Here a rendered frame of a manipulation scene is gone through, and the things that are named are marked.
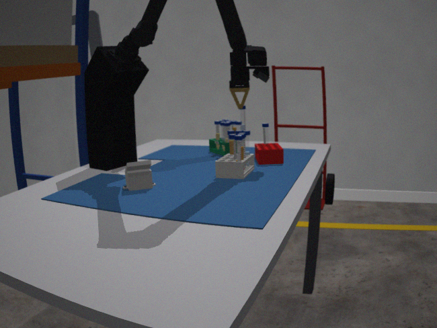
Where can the white tube rack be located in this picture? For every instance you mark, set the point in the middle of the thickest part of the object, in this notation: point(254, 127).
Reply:
point(227, 168)

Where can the red tube rack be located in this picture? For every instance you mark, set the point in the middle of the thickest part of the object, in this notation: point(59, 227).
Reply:
point(270, 155)

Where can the blue bench mat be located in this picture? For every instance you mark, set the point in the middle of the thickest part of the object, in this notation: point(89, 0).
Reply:
point(187, 189)

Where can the green test tube rack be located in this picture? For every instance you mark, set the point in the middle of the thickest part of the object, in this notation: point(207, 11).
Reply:
point(213, 149)

